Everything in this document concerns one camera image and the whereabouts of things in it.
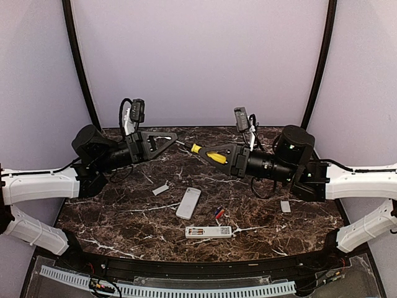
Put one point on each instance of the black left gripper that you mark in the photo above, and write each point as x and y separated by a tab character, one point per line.
139	146

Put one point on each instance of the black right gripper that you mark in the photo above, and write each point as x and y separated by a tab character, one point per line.
237	154

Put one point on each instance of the yellow handle screwdriver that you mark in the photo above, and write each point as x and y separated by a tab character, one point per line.
195	148

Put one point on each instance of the white remote battery cover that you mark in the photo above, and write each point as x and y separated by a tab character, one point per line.
160	189

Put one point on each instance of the blue purple battery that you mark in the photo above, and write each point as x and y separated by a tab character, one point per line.
218	210

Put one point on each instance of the red battery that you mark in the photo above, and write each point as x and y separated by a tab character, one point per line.
221	212

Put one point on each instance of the grey remote control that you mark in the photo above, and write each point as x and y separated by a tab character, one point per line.
188	203

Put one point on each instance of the grey battery cover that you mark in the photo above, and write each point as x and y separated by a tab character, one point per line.
285	206

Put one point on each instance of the white remote control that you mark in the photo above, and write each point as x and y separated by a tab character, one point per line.
210	232

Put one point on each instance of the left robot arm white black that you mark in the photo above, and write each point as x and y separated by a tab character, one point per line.
84	177

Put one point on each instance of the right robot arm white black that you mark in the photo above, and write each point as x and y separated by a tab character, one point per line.
312	180

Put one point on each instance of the batteries in white remote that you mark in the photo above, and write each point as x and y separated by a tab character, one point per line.
194	231

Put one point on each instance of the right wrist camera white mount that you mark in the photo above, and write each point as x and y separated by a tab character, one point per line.
246	126

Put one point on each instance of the white slotted cable duct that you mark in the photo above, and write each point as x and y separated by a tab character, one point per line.
156	287

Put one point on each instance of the left black frame post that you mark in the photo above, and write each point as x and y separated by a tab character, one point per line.
78	63

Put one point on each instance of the black frame post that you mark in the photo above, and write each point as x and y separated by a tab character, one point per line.
78	63
321	64

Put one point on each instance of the right black frame post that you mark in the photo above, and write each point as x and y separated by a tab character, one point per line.
321	64

